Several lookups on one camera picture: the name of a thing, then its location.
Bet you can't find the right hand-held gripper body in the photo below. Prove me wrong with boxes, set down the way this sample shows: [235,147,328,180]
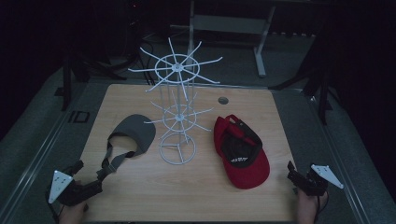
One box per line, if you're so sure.
[298,163,345,197]

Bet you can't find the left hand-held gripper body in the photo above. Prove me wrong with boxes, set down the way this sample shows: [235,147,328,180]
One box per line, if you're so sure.
[48,169,104,207]

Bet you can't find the red baseball cap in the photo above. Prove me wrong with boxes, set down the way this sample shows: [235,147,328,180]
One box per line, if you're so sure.
[213,114,271,190]

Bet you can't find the grey sun visor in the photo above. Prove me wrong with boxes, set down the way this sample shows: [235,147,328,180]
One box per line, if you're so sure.
[95,113,157,182]

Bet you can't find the white wire hat rack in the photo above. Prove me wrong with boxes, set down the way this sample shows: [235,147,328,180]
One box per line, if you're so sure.
[127,37,224,166]

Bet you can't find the person's left hand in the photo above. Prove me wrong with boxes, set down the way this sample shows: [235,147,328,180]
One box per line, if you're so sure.
[58,200,90,224]

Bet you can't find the person's right hand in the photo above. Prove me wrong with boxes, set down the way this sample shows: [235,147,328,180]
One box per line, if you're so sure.
[295,188,329,224]

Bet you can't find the black metal stand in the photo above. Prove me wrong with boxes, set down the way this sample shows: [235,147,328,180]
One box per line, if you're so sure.
[53,46,127,112]
[268,29,342,126]

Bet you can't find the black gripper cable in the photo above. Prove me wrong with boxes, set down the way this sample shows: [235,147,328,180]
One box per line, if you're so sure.
[313,191,330,224]

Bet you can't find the black floor bracket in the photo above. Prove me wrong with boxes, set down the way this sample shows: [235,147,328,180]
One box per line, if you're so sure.
[67,110,91,124]

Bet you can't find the black floor cables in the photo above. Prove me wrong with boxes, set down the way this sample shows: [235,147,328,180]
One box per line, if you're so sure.
[134,39,157,86]

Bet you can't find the grey metal table frame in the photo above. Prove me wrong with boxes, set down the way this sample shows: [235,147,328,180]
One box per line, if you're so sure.
[169,0,277,78]

